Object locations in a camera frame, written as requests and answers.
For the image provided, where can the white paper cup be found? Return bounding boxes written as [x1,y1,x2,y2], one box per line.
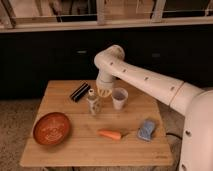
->
[111,88,128,110]

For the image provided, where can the blue sponge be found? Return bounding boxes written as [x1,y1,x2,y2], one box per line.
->
[137,119,156,141]

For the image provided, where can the dark cabinet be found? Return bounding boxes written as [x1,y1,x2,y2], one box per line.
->
[0,25,213,99]

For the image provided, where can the orange carrot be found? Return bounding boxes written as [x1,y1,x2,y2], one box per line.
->
[97,130,127,140]

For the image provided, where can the black power cable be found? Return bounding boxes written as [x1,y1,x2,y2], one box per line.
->
[165,132,183,140]

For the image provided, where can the wooden table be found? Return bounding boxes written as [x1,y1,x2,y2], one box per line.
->
[20,80,173,167]

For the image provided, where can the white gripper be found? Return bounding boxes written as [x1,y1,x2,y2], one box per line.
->
[96,70,115,97]

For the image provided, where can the orange ceramic bowl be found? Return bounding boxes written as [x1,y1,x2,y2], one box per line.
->
[33,112,71,146]

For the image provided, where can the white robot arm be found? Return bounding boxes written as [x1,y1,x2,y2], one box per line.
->
[94,45,213,171]

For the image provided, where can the small clear glass bottle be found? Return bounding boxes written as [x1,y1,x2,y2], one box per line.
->
[87,89,101,116]

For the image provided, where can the black rectangular box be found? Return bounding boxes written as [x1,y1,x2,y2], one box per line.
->
[70,83,91,102]

